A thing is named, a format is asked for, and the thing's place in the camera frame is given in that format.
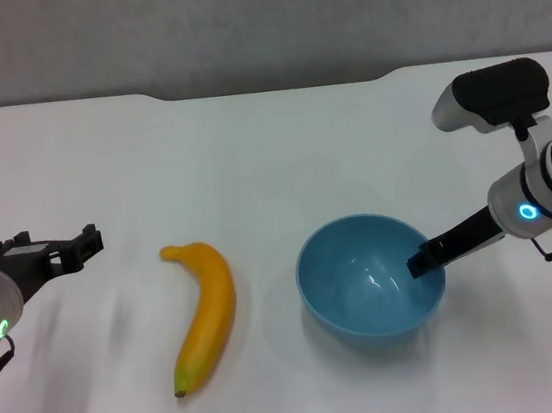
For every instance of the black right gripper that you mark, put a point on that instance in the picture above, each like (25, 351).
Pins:
(471, 235)

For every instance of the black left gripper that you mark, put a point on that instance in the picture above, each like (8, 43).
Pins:
(26, 262)

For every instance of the blue bowl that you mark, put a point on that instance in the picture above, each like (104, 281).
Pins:
(346, 283)

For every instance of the yellow banana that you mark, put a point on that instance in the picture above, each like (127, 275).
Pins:
(209, 315)

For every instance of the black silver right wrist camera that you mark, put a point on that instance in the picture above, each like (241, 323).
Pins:
(493, 89)

